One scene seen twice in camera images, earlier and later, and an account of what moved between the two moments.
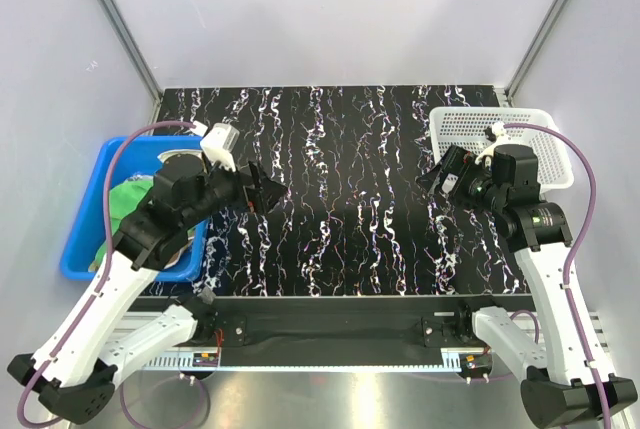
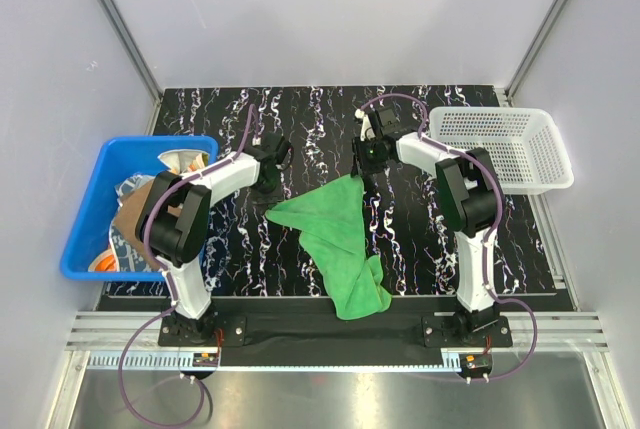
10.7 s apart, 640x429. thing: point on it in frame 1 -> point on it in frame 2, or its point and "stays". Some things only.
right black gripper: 460,162 -> 359,164
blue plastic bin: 131,156 stays
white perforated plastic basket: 465,127 stays
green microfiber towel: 123,199 -> 331,220
